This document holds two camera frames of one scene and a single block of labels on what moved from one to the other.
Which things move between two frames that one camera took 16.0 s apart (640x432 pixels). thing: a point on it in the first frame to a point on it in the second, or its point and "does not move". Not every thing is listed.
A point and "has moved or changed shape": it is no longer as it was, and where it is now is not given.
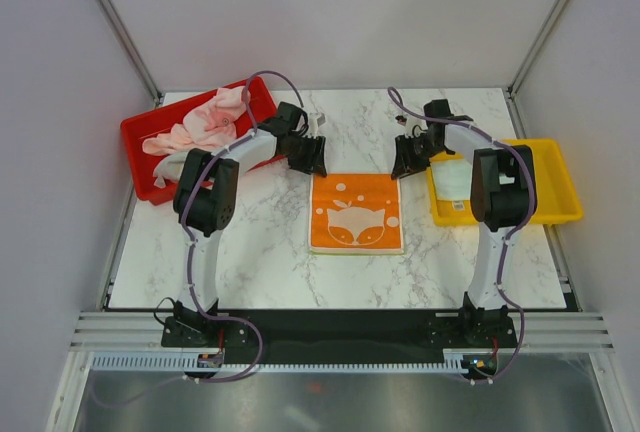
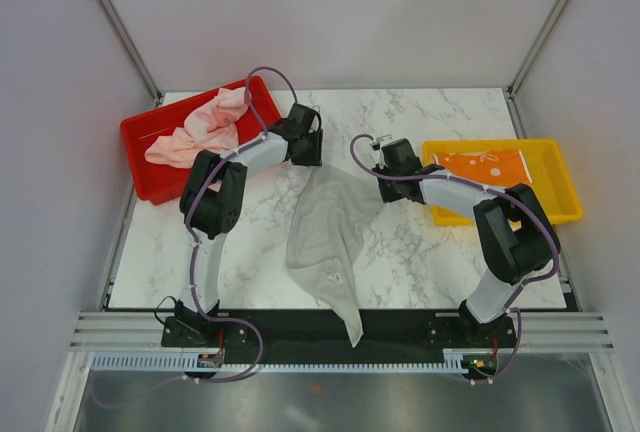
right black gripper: x=405 y=163 to x=387 y=195
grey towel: x=169 y=168 to x=337 y=205
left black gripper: x=313 y=163 does not move
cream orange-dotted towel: x=355 y=214 has moved or changed shape
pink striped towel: x=212 y=125 does not move
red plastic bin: x=154 y=124 does not move
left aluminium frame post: x=120 y=27 does not move
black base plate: x=338 y=335 does not move
